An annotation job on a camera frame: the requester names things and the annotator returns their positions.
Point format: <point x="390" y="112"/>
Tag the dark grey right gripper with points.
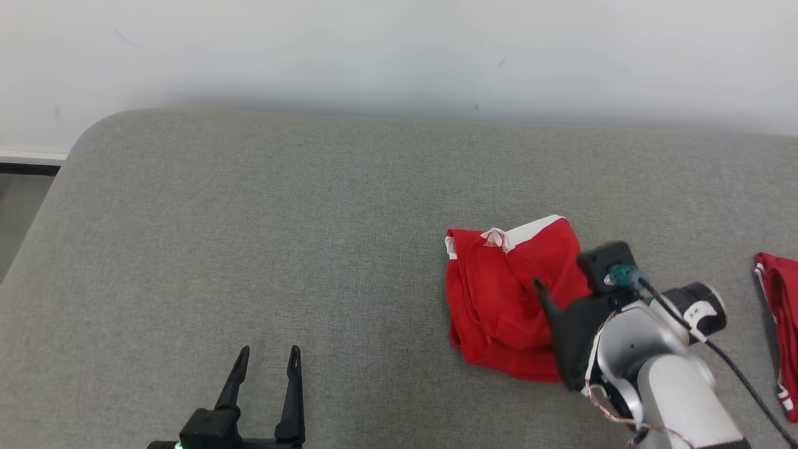
<point x="576" y="343"/>

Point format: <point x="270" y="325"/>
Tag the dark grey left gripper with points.
<point x="268" y="445"/>

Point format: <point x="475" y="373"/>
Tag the red shorts with white stripe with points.
<point x="499" y="299"/>

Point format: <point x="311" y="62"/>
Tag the red shirt with white collar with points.
<point x="785" y="324"/>

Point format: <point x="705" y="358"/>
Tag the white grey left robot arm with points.
<point x="163" y="445"/>

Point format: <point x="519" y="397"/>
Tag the grey fabric sofa seat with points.
<point x="249" y="249"/>

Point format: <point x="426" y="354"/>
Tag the white skirting board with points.
<point x="31" y="157"/>

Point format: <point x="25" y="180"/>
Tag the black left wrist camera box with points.
<point x="209" y="430"/>

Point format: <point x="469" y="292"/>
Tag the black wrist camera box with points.
<point x="601" y="262"/>
<point x="209" y="430"/>

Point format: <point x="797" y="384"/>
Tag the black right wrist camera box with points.
<point x="601" y="262"/>

